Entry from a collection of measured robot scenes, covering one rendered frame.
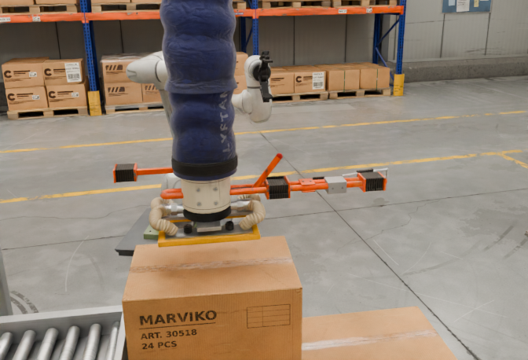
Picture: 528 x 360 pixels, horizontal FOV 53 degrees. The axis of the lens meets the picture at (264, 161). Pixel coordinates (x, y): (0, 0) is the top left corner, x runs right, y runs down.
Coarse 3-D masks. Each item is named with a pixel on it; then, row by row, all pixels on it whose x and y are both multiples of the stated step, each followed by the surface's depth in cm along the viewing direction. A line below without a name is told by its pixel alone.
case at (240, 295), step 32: (160, 256) 199; (192, 256) 199; (224, 256) 199; (256, 256) 198; (288, 256) 198; (128, 288) 178; (160, 288) 178; (192, 288) 177; (224, 288) 177; (256, 288) 177; (288, 288) 177; (128, 320) 174; (160, 320) 175; (192, 320) 176; (224, 320) 178; (256, 320) 179; (288, 320) 181; (128, 352) 177; (160, 352) 179; (192, 352) 180; (224, 352) 182; (256, 352) 183; (288, 352) 185
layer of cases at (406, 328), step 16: (304, 320) 227; (320, 320) 226; (336, 320) 226; (352, 320) 226; (368, 320) 226; (384, 320) 226; (400, 320) 226; (416, 320) 225; (304, 336) 216; (320, 336) 216; (336, 336) 215; (352, 336) 215; (368, 336) 215; (384, 336) 215; (400, 336) 215; (416, 336) 215; (432, 336) 215; (304, 352) 206; (320, 352) 206; (336, 352) 206; (352, 352) 206; (368, 352) 206; (384, 352) 206; (400, 352) 206; (416, 352) 206; (432, 352) 205; (448, 352) 205
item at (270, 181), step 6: (270, 180) 189; (276, 180) 189; (282, 180) 189; (288, 180) 185; (270, 186) 181; (276, 186) 182; (282, 186) 182; (288, 186) 183; (270, 192) 183; (276, 192) 183; (282, 192) 184; (288, 192) 184; (270, 198) 183; (276, 198) 183; (282, 198) 184
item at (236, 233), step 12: (192, 228) 180; (228, 228) 177; (240, 228) 180; (252, 228) 181; (168, 240) 173; (180, 240) 173; (192, 240) 173; (204, 240) 173; (216, 240) 174; (228, 240) 175; (240, 240) 175
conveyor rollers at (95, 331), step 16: (32, 336) 219; (48, 336) 217; (96, 336) 217; (112, 336) 217; (0, 352) 209; (16, 352) 208; (48, 352) 209; (64, 352) 207; (96, 352) 211; (112, 352) 207
